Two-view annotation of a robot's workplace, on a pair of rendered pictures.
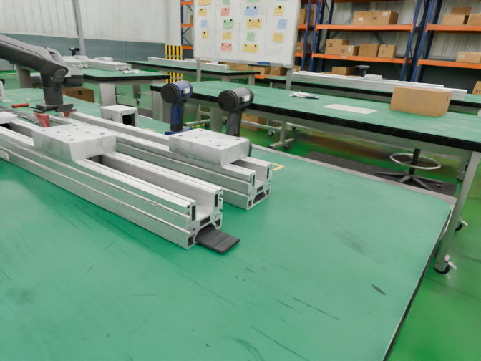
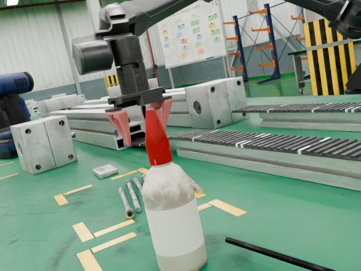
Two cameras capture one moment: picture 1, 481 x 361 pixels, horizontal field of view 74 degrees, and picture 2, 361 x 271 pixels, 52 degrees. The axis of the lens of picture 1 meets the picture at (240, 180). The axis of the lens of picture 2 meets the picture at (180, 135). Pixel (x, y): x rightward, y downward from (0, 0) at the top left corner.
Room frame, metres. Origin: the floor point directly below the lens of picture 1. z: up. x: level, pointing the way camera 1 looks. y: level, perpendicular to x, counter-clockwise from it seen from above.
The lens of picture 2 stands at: (1.76, 1.07, 0.92)
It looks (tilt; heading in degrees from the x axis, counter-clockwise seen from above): 10 degrees down; 208
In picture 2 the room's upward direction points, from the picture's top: 12 degrees counter-clockwise
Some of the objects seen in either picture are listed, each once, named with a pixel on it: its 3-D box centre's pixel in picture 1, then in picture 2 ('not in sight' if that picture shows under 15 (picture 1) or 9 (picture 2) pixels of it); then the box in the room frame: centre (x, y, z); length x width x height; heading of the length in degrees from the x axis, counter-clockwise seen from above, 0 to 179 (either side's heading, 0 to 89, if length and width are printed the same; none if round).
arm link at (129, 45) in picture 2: (52, 79); (123, 52); (1.13, 0.66, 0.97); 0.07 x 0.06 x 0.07; 142
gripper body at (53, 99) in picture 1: (54, 98); (134, 83); (1.13, 0.67, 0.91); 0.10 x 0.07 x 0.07; 147
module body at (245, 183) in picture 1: (141, 149); (81, 121); (0.88, 0.29, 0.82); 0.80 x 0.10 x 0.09; 57
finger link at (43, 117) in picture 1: (49, 119); (152, 115); (1.11, 0.68, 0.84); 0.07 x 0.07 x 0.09; 57
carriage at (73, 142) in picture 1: (75, 145); (133, 93); (0.72, 0.39, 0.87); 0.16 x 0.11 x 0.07; 57
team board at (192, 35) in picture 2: not in sight; (195, 61); (-4.58, -1.62, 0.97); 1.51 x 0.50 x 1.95; 72
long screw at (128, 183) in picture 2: not in sight; (132, 194); (1.40, 0.81, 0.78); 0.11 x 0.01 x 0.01; 39
